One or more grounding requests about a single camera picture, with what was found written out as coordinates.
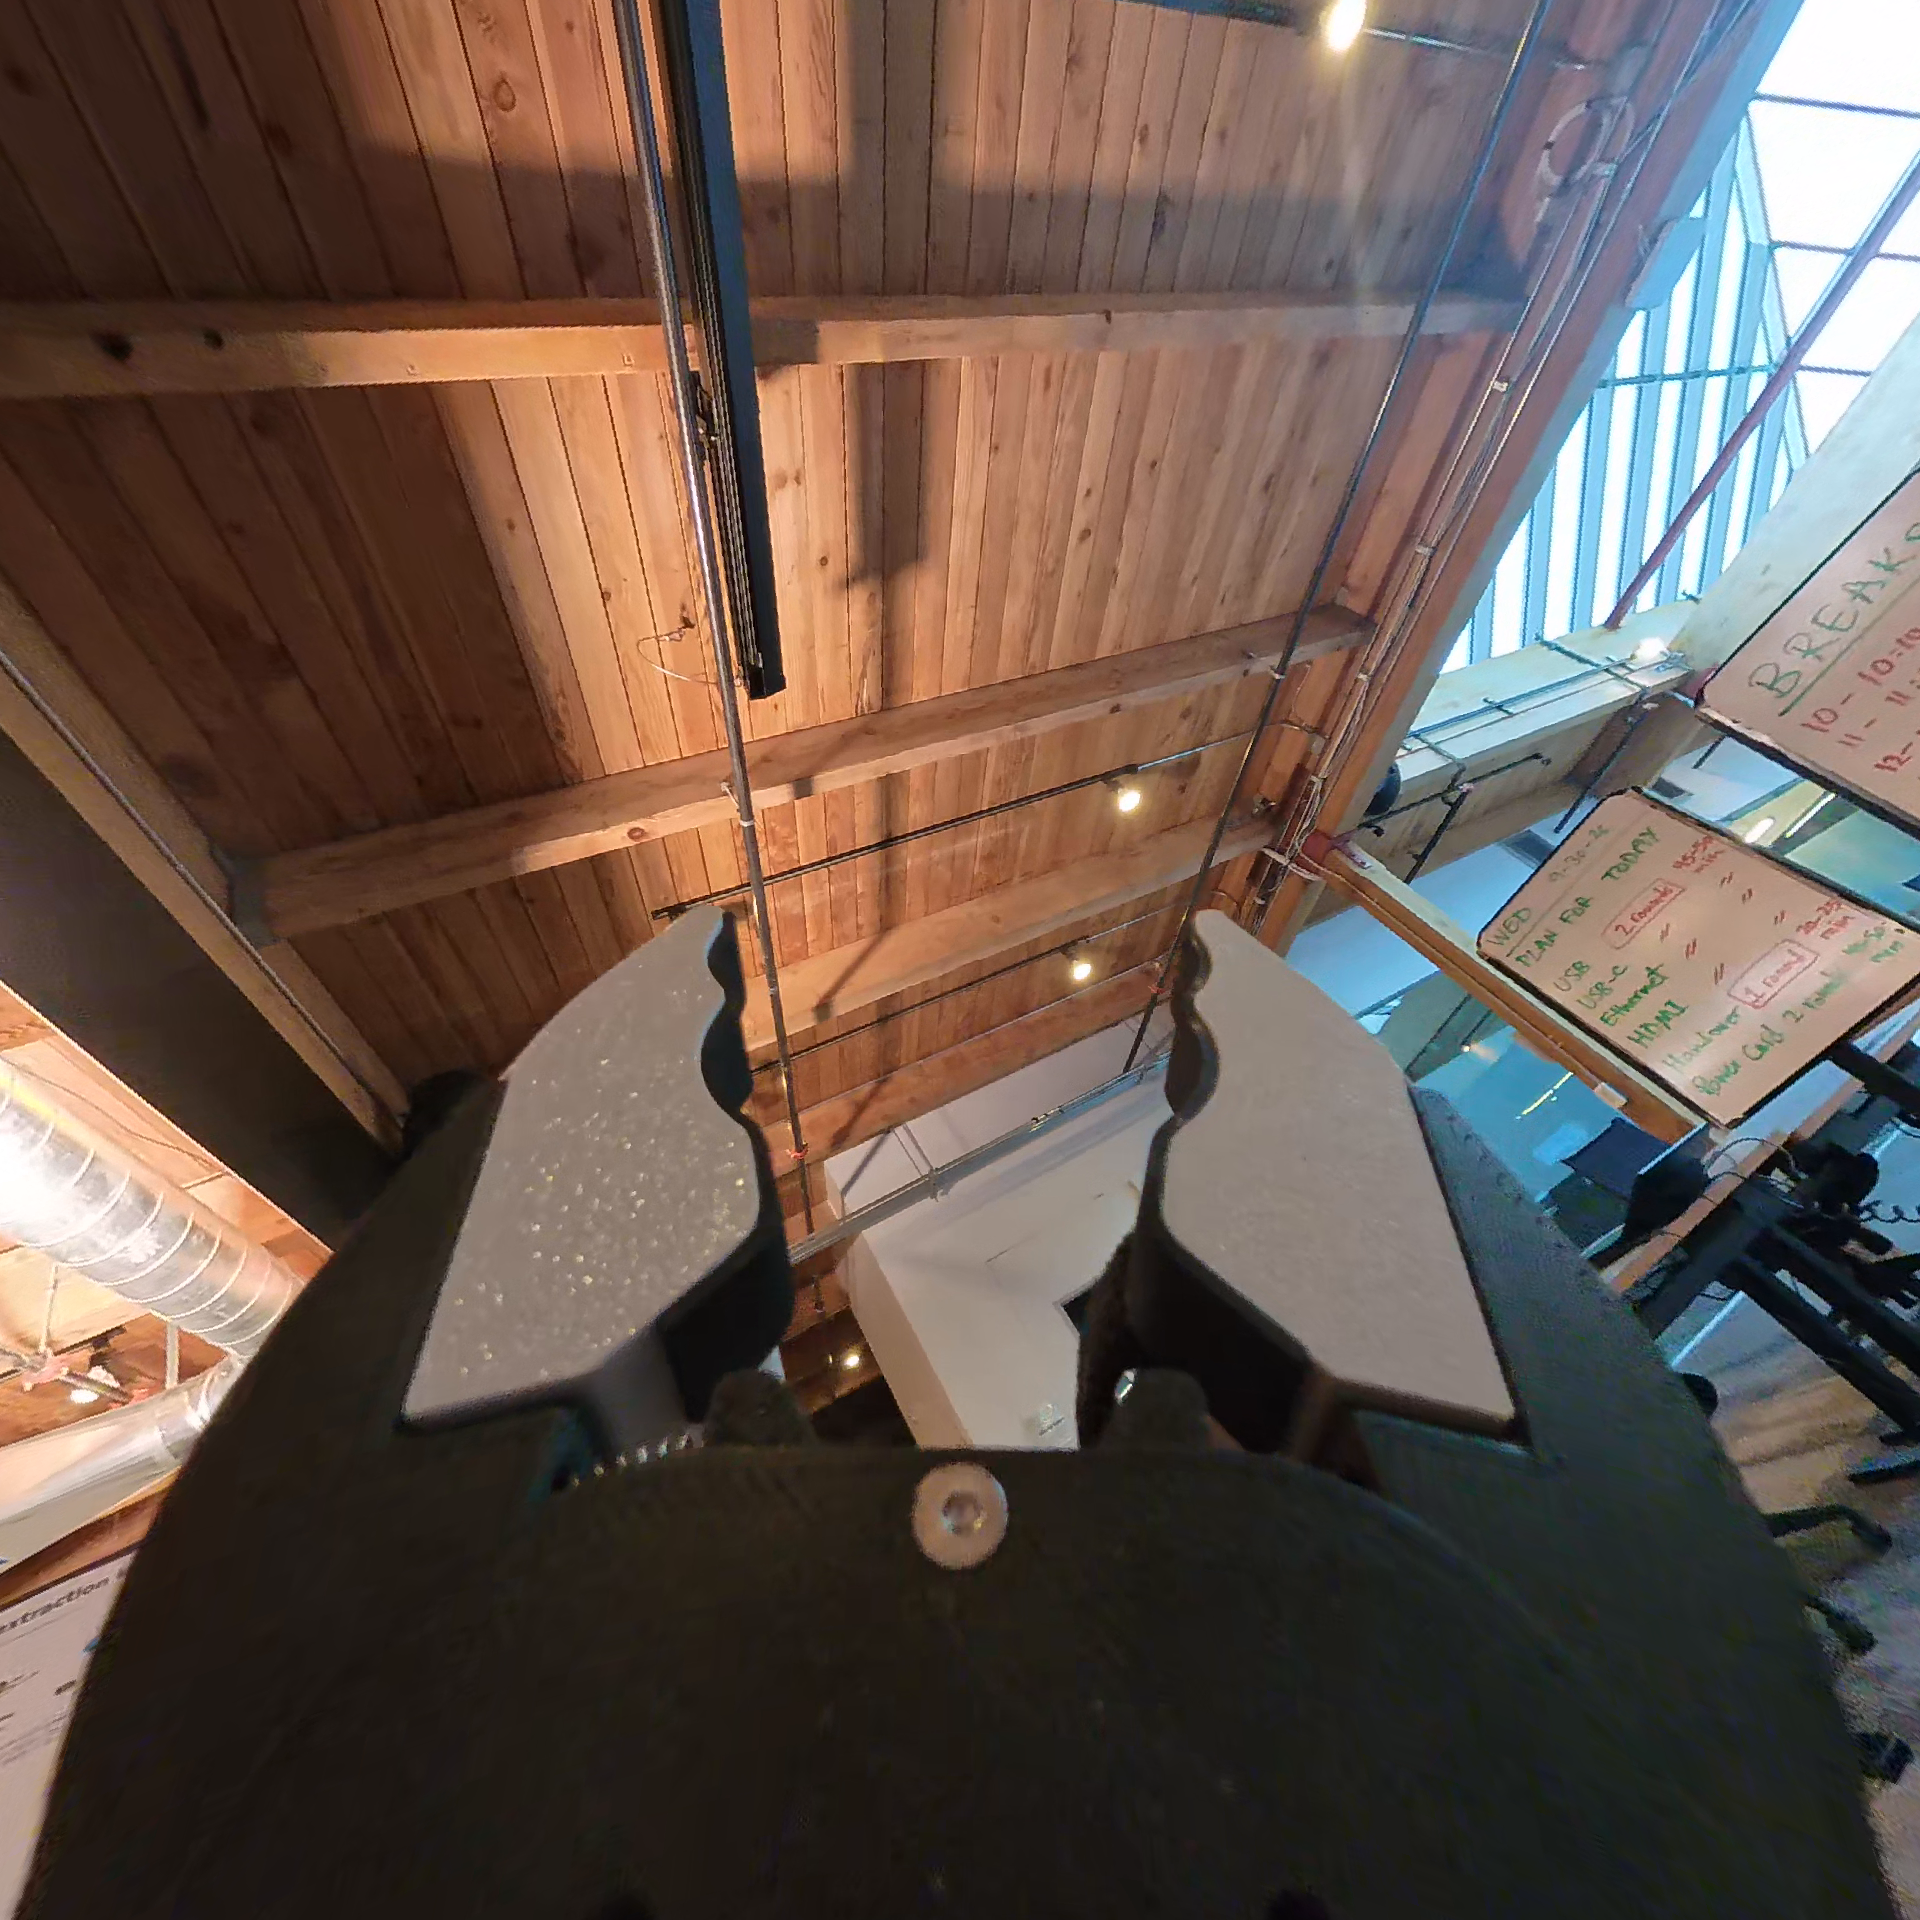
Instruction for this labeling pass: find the instruction poster board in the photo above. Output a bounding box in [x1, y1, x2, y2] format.
[0, 1559, 140, 1781]

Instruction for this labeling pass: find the black ceiling light track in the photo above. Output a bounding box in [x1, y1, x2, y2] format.
[657, 0, 789, 703]

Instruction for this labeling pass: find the silver air duct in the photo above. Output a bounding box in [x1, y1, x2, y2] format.
[0, 1050, 313, 1364]
[0, 1349, 249, 1532]

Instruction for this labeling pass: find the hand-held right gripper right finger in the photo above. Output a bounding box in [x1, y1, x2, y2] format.
[1124, 907, 1522, 1449]

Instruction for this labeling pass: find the red ceiling pipe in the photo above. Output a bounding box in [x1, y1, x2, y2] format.
[1598, 186, 1920, 632]

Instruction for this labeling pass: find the whiteboard with green list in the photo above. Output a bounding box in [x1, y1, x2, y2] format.
[1475, 788, 1920, 1130]

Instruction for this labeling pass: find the metal ceiling conduit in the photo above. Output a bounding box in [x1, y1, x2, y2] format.
[608, 0, 821, 1247]

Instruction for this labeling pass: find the whiteboard with green heading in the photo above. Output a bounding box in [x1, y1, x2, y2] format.
[1696, 473, 1920, 834]

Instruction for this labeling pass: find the wooden top office desk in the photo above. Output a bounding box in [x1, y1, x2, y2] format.
[1589, 1017, 1920, 1486]

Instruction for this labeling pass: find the skylight window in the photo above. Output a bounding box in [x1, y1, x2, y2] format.
[1441, 0, 1920, 674]

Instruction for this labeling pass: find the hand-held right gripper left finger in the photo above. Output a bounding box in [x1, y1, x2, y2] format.
[397, 904, 797, 1449]

